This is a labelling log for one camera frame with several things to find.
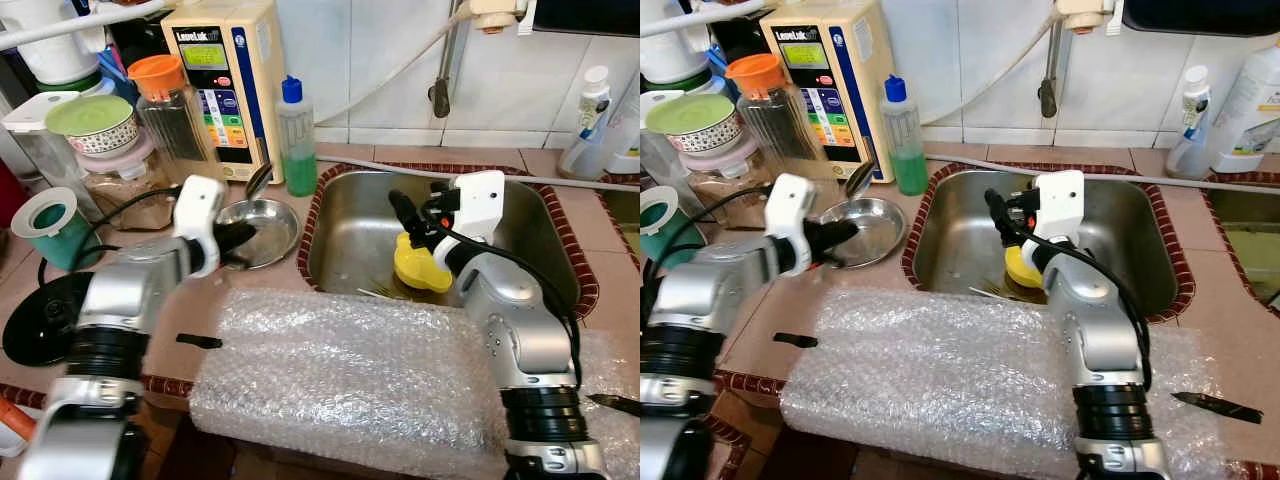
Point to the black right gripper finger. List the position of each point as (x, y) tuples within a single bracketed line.
[(405, 218), (998, 213)]

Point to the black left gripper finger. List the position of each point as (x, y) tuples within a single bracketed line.
[(839, 256), (248, 235), (245, 257), (843, 234)]

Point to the stainless steel bowl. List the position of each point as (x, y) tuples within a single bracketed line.
[(875, 225), (270, 225)]

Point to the yellow plastic cup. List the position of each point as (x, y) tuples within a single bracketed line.
[(1022, 270), (415, 270)]

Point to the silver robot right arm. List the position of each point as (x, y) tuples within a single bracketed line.
[(1100, 340), (520, 340)]

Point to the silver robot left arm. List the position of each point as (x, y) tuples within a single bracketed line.
[(720, 300), (130, 295)]

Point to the stainless steel sink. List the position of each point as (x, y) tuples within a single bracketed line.
[(950, 230), (625, 215), (1250, 240), (350, 230)]

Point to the steel spoon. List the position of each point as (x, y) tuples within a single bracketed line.
[(862, 178), (260, 180)]

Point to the green dish soap bottle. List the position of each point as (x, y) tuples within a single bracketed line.
[(297, 155), (905, 155)]

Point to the black tape strip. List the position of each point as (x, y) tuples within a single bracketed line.
[(795, 340), (1215, 407), (615, 404), (200, 341)]

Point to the pink lid jar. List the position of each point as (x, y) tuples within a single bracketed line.
[(740, 170), (125, 180)]

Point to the orange lid glass jar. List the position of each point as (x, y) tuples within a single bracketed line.
[(775, 125), (170, 125)]

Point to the metal faucet pipe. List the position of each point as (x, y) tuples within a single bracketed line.
[(1050, 90), (443, 90)]

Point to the beige water ionizer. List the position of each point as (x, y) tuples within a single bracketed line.
[(255, 100), (860, 100)]

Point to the clear bubble wrap sheet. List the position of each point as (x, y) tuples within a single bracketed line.
[(930, 380), (340, 380)]

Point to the teal cup white rim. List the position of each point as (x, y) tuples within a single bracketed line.
[(55, 245), (660, 240)]

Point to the small white spray bottle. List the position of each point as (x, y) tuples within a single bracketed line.
[(590, 120), (1190, 125)]

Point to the green lid patterned bowl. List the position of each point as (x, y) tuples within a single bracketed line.
[(690, 112), (85, 113)]

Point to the white lid clear container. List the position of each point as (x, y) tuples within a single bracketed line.
[(655, 150), (35, 150)]

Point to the black kettle base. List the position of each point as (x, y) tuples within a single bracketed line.
[(35, 325)]

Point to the white detergent bottle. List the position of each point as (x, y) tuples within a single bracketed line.
[(1250, 110), (628, 130)]

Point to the cream faucet fitting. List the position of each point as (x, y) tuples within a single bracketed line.
[(1085, 12), (495, 12)]

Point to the maroon tumbler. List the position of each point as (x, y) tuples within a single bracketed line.
[(6, 195)]

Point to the white water jug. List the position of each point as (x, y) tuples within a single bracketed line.
[(50, 50), (670, 50)]

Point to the white pipe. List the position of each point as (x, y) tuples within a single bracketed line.
[(700, 18), (60, 27)]

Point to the black plastic tray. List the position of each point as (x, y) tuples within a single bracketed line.
[(590, 15), (1200, 15)]

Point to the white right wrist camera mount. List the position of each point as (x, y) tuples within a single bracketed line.
[(1062, 200), (480, 200)]

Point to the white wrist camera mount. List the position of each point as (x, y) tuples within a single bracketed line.
[(1062, 200), (200, 205), (480, 200), (790, 205)]

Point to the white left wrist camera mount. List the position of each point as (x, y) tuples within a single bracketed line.
[(200, 205), (790, 205)]

